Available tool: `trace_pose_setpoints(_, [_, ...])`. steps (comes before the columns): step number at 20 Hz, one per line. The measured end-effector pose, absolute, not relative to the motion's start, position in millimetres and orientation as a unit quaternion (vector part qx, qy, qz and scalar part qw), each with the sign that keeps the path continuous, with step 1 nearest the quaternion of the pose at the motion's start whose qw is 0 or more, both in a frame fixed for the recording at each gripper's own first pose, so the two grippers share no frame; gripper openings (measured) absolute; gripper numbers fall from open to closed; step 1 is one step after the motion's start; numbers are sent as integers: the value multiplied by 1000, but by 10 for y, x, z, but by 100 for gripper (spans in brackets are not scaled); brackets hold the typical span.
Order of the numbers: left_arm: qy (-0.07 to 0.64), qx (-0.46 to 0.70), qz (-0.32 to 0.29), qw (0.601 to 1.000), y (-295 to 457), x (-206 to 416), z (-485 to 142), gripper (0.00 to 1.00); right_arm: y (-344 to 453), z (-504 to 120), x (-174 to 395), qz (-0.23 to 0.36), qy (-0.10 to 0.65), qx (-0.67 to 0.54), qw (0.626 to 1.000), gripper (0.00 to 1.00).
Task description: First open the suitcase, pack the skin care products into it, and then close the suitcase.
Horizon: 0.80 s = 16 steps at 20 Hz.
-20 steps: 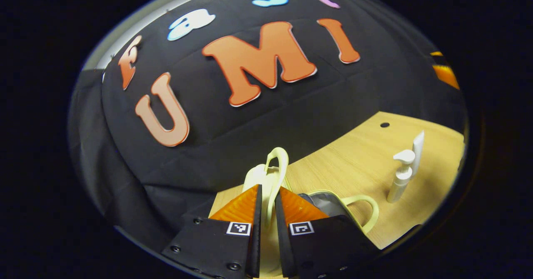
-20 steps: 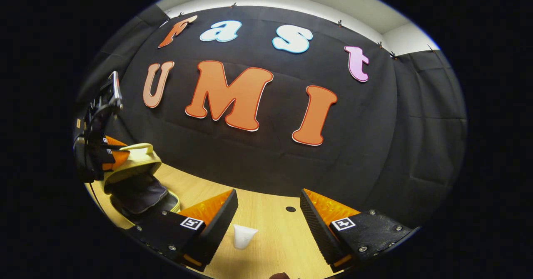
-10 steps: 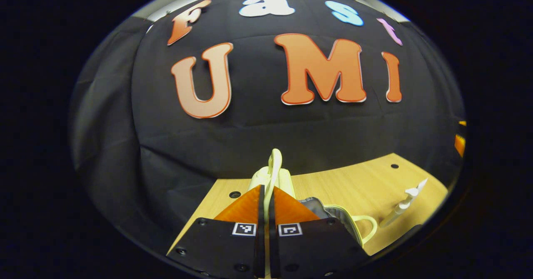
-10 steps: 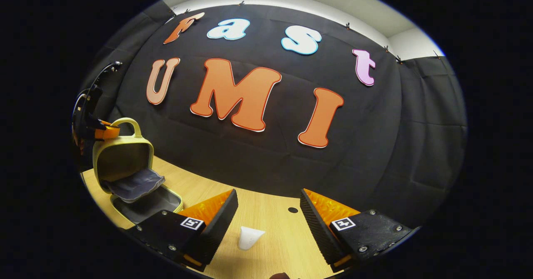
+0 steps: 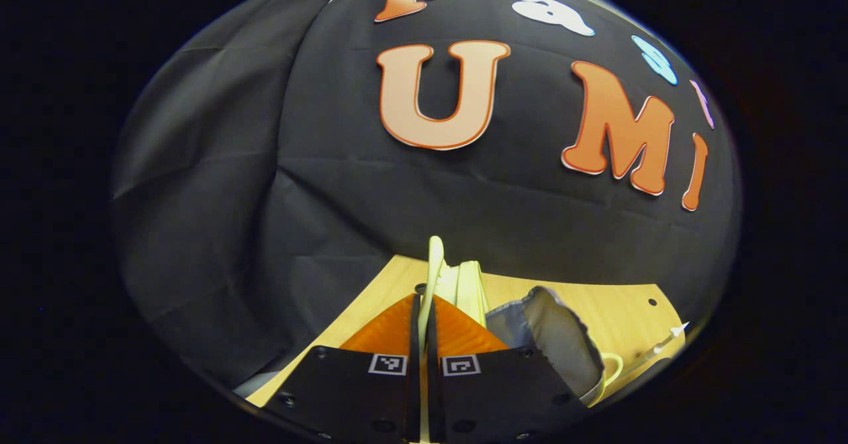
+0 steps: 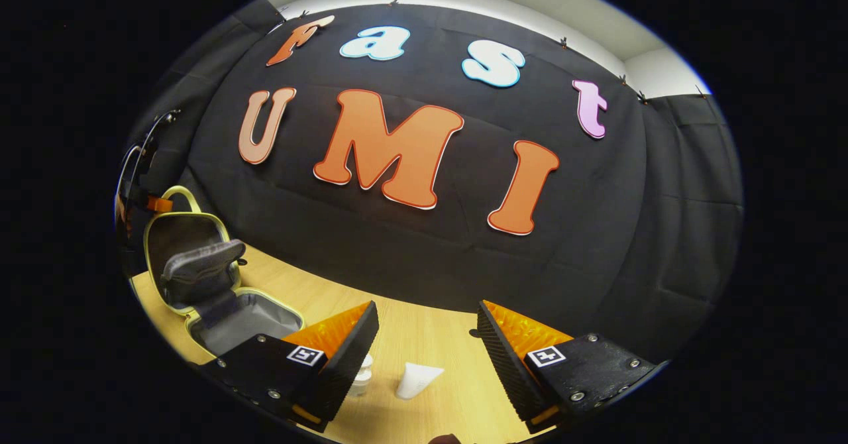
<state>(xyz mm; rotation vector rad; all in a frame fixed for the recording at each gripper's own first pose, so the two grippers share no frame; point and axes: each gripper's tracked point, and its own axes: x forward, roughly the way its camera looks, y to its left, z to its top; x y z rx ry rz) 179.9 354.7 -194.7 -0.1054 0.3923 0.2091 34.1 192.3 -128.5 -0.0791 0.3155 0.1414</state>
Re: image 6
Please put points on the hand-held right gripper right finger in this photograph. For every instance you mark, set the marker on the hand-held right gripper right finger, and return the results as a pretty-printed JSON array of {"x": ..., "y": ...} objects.
[{"x": 507, "y": 371}]

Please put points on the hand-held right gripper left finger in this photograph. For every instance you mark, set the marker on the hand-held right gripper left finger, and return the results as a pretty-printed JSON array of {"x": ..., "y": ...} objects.
[{"x": 348, "y": 371}]

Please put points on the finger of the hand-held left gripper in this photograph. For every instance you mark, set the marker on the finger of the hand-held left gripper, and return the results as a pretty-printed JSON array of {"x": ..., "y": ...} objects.
[{"x": 160, "y": 204}]

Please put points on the white pump bottle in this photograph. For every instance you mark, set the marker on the white pump bottle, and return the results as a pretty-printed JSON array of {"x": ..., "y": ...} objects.
[{"x": 362, "y": 376}]

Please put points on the white cream tube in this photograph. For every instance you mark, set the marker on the white cream tube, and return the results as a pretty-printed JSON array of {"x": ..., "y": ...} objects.
[{"x": 416, "y": 381}]

